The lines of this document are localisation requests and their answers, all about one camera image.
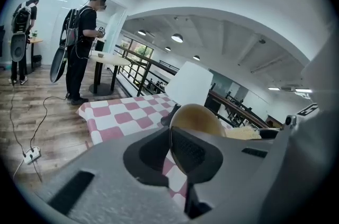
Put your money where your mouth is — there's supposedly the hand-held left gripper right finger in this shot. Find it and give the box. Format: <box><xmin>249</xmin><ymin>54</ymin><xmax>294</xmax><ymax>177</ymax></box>
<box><xmin>170</xmin><ymin>126</ymin><xmax>279</xmax><ymax>224</ymax></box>

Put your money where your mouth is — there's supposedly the white power strip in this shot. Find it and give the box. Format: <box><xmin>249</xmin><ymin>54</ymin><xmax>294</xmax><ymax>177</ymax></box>
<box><xmin>23</xmin><ymin>146</ymin><xmax>42</xmax><ymax>165</ymax></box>

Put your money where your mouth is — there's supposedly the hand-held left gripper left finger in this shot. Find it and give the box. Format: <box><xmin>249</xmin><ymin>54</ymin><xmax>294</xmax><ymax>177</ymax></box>
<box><xmin>34</xmin><ymin>126</ymin><xmax>192</xmax><ymax>224</ymax></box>

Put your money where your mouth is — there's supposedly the white power strip cable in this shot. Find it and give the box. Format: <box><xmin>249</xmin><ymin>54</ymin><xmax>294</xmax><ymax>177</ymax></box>
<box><xmin>12</xmin><ymin>158</ymin><xmax>25</xmax><ymax>179</ymax></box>

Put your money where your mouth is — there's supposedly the small wooden side table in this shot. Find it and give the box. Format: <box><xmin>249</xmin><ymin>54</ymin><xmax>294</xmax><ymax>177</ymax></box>
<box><xmin>27</xmin><ymin>37</ymin><xmax>44</xmax><ymax>74</ymax></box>

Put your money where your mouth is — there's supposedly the black bin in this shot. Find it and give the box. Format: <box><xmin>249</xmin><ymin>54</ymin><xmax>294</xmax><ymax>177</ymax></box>
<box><xmin>32</xmin><ymin>54</ymin><xmax>43</xmax><ymax>69</ymax></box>

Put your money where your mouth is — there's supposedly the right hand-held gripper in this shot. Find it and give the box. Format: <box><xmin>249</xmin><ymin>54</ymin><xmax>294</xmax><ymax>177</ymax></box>
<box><xmin>255</xmin><ymin>53</ymin><xmax>339</xmax><ymax>224</ymax></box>

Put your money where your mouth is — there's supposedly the black floor cable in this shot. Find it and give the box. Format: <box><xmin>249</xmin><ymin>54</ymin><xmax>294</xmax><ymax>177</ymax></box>
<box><xmin>9</xmin><ymin>79</ymin><xmax>28</xmax><ymax>155</ymax></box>
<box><xmin>30</xmin><ymin>95</ymin><xmax>70</xmax><ymax>150</ymax></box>

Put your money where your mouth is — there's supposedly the yellow scrubbing sponge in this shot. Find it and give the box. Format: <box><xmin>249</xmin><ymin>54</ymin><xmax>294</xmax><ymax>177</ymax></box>
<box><xmin>226</xmin><ymin>126</ymin><xmax>262</xmax><ymax>140</ymax></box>

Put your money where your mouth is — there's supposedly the brown bowl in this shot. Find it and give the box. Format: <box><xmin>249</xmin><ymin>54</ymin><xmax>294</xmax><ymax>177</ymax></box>
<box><xmin>168</xmin><ymin>103</ymin><xmax>227</xmax><ymax>175</ymax></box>

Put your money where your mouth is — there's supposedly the black metal railing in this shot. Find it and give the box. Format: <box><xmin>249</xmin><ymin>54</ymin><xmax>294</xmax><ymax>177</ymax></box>
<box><xmin>114</xmin><ymin>44</ymin><xmax>270</xmax><ymax>130</ymax></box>

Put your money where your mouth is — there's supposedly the round light wooden table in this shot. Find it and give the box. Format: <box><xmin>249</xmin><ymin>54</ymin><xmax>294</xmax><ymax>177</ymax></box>
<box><xmin>88</xmin><ymin>53</ymin><xmax>132</xmax><ymax>95</ymax></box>

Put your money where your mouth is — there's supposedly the pink white checkered tablecloth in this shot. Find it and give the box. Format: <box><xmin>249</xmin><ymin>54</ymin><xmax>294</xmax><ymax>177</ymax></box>
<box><xmin>76</xmin><ymin>93</ymin><xmax>234</xmax><ymax>212</ymax></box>

